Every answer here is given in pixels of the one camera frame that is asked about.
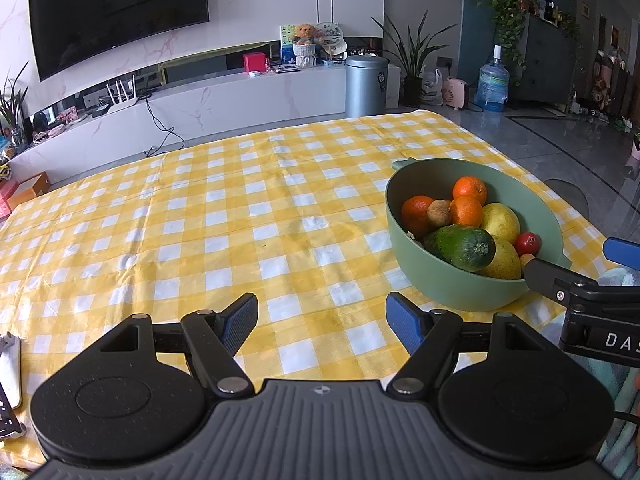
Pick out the green picture card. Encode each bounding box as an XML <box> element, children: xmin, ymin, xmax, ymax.
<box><xmin>279</xmin><ymin>24</ymin><xmax>301</xmax><ymax>63</ymax></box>

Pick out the white plastic tool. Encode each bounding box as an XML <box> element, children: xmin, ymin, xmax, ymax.
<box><xmin>0</xmin><ymin>332</ymin><xmax>23</xmax><ymax>411</ymax></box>

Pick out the black power cable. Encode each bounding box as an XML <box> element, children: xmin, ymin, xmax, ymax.
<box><xmin>145</xmin><ymin>97</ymin><xmax>186</xmax><ymax>158</ymax></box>

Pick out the orange mandarin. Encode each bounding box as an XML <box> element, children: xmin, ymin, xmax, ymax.
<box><xmin>402</xmin><ymin>195</ymin><xmax>436</xmax><ymax>238</ymax></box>
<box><xmin>449</xmin><ymin>195</ymin><xmax>484</xmax><ymax>228</ymax></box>
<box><xmin>452</xmin><ymin>176</ymin><xmax>487</xmax><ymax>206</ymax></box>

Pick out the blue water jug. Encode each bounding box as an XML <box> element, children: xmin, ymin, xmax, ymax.
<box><xmin>475</xmin><ymin>45</ymin><xmax>511</xmax><ymax>112</ymax></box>

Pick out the yellow green pear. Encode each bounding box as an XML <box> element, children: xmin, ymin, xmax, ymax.
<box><xmin>480</xmin><ymin>202</ymin><xmax>522</xmax><ymax>246</ymax></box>

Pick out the green cucumber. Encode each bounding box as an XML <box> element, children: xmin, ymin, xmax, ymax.
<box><xmin>422</xmin><ymin>225</ymin><xmax>497</xmax><ymax>272</ymax></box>

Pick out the pink space heater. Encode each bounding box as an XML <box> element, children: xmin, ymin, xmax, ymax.
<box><xmin>442</xmin><ymin>76</ymin><xmax>471</xmax><ymax>110</ymax></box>

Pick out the orange cardboard box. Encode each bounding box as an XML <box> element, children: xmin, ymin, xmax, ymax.
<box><xmin>7</xmin><ymin>171</ymin><xmax>51</xmax><ymax>208</ymax></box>

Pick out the yellow checked tablecloth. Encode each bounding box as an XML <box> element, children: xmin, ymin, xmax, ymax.
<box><xmin>0</xmin><ymin>110</ymin><xmax>608</xmax><ymax>471</ymax></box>

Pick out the brown teddy bear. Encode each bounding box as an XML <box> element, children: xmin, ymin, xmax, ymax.
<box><xmin>291</xmin><ymin>22</ymin><xmax>318</xmax><ymax>68</ymax></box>

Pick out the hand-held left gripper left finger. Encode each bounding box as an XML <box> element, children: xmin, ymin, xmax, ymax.
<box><xmin>65</xmin><ymin>292</ymin><xmax>259</xmax><ymax>399</ymax></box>

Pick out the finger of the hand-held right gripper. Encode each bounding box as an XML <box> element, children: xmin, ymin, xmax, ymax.
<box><xmin>522</xmin><ymin>258</ymin><xmax>601</xmax><ymax>306</ymax></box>
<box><xmin>602</xmin><ymin>237</ymin><xmax>640</xmax><ymax>262</ymax></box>

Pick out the red cherry tomato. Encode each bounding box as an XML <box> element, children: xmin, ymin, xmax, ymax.
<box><xmin>515</xmin><ymin>232</ymin><xmax>542</xmax><ymax>257</ymax></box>

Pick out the black wall television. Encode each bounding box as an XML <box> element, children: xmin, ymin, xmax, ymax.
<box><xmin>27</xmin><ymin>0</ymin><xmax>210</xmax><ymax>82</ymax></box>

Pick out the reddish yellow pear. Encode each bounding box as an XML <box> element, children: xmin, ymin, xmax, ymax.
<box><xmin>477</xmin><ymin>237</ymin><xmax>523</xmax><ymax>281</ymax></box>

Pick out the white plastic bag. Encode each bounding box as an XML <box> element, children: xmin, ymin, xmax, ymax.
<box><xmin>421</xmin><ymin>67</ymin><xmax>446</xmax><ymax>107</ymax></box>

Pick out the white router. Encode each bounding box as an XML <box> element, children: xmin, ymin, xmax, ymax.
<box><xmin>106</xmin><ymin>75</ymin><xmax>140</xmax><ymax>113</ymax></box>

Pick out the long-leaf potted plant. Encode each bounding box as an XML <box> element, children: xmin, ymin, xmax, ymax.
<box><xmin>371</xmin><ymin>10</ymin><xmax>458</xmax><ymax>108</ymax></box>

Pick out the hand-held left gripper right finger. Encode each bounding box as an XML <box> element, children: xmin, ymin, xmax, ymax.
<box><xmin>386</xmin><ymin>292</ymin><xmax>576</xmax><ymax>399</ymax></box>

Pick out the dark grey cabinet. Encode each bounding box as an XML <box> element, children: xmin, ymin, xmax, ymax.
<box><xmin>515</xmin><ymin>12</ymin><xmax>583</xmax><ymax>106</ymax></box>

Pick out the green colander bowl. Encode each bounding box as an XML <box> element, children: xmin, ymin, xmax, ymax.
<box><xmin>385</xmin><ymin>157</ymin><xmax>573</xmax><ymax>311</ymax></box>

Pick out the grey transparent chair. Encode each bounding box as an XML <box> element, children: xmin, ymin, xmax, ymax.
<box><xmin>542</xmin><ymin>178</ymin><xmax>591</xmax><ymax>223</ymax></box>

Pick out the grey round trash can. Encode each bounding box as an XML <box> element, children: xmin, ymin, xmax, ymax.
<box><xmin>345</xmin><ymin>55</ymin><xmax>390</xmax><ymax>118</ymax></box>

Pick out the plant in glass vase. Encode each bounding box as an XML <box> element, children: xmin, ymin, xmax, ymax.
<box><xmin>0</xmin><ymin>62</ymin><xmax>31</xmax><ymax>148</ymax></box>

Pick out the round paper fan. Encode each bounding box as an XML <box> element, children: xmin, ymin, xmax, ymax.
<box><xmin>315</xmin><ymin>21</ymin><xmax>348</xmax><ymax>58</ymax></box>

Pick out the leafy pothos plant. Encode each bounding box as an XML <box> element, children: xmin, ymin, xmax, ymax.
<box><xmin>472</xmin><ymin>0</ymin><xmax>546</xmax><ymax>81</ymax></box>

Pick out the white marble tv console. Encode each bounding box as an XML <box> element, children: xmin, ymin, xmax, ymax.
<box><xmin>10</xmin><ymin>55</ymin><xmax>401</xmax><ymax>186</ymax></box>

